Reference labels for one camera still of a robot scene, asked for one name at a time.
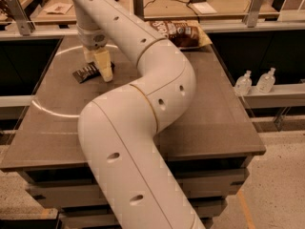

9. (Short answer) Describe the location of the brown paper envelope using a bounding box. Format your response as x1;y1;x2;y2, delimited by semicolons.
45;3;72;14

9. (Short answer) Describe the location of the dark rxbar chocolate wrapper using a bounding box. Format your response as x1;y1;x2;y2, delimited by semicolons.
72;62;112;84

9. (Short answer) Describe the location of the clear sanitizer bottle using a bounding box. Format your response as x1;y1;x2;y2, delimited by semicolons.
256;68;275;94
234;71;252;96

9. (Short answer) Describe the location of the clear sanitizer bottle right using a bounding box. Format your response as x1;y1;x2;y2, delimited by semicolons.
256;68;275;94

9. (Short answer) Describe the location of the brown sea salt chip bag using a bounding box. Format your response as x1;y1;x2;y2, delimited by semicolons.
148;20;212;49

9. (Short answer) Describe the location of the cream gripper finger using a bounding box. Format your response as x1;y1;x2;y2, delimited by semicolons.
83;47;94;63
93;48;112;82

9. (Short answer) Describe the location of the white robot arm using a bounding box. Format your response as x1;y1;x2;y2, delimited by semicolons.
72;0;205;229

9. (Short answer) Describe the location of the metal bracket post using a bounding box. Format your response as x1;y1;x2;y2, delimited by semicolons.
243;0;264;28
132;0;144;19
3;0;35;36

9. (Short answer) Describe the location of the white paper sheet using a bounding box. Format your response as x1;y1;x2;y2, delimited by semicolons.
193;2;216;14

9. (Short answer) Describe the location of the clear sanitizer bottle left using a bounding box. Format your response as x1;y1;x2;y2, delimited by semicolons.
234;71;252;96

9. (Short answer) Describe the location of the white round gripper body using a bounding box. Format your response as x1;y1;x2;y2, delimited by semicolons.
77;25;108;51

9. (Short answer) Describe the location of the right metal bracket post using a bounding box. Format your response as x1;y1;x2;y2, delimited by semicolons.
243;0;264;28

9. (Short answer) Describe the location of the middle metal bracket post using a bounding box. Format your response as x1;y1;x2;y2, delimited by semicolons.
132;0;144;19

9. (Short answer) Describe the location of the left metal bracket post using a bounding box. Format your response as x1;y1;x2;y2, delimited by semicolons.
3;0;35;36

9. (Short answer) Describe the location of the grey drawer cabinet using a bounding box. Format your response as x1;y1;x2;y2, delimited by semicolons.
23;156;249;229

